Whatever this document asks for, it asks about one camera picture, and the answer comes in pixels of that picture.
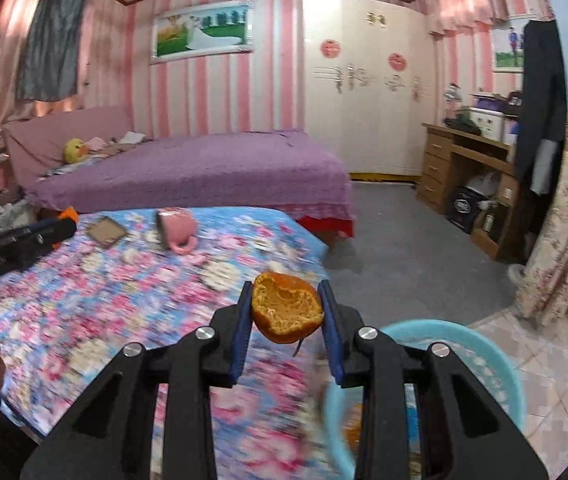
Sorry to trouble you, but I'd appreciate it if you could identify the desk lamp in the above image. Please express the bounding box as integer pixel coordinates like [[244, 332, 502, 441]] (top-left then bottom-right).
[[441, 84, 465, 123]]

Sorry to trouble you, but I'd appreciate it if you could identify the yellow duck plush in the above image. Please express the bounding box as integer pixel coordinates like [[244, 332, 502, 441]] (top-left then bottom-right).
[[63, 139, 87, 165]]

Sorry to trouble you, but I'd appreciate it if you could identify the white storage box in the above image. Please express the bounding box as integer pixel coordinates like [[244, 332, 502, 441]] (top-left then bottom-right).
[[466, 105, 507, 141]]

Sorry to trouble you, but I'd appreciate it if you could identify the grey hanging cloth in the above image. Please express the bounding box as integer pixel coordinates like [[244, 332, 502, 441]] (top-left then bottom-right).
[[16, 0, 87, 102]]

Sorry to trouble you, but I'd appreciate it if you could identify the purple bed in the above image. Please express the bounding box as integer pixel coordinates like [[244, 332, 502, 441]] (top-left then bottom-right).
[[4, 130, 355, 238]]

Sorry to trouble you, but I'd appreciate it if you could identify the light blue plastic basket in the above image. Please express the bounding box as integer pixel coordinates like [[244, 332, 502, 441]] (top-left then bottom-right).
[[321, 320, 525, 480]]

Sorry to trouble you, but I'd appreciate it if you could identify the dark hanging coat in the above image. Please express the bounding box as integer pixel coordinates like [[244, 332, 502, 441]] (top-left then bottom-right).
[[514, 19, 567, 196]]

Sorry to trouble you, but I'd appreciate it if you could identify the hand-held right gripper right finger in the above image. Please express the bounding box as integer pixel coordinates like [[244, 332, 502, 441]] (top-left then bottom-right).
[[316, 280, 550, 480]]

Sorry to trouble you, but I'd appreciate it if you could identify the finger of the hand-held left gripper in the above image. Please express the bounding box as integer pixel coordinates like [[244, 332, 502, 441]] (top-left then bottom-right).
[[11, 217, 79, 263]]

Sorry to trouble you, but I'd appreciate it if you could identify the wooden desk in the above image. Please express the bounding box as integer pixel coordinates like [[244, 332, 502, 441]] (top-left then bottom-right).
[[416, 122, 525, 261]]

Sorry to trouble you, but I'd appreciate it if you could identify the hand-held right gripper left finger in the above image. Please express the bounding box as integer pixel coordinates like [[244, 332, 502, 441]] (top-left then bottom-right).
[[21, 285, 255, 480]]

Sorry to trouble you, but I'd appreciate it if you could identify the framed wedding picture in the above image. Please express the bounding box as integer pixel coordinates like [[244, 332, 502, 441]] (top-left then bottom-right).
[[150, 0, 255, 65]]

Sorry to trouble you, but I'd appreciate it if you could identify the pink headboard cover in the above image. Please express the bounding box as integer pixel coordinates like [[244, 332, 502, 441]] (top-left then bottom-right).
[[3, 106, 135, 176]]

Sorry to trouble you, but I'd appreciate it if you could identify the white wardrobe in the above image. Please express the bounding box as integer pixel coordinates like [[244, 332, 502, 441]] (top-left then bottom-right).
[[301, 0, 437, 176]]

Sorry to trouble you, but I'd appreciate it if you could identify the small framed couple photo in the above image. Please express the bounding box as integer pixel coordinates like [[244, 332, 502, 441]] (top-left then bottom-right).
[[490, 19, 526, 73]]

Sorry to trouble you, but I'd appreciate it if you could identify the pink floral curtain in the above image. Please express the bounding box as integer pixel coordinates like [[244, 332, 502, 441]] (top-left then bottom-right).
[[516, 115, 568, 318]]

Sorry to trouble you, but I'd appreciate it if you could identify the floral blanket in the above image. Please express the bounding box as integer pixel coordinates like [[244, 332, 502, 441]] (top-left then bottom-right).
[[0, 207, 355, 480]]

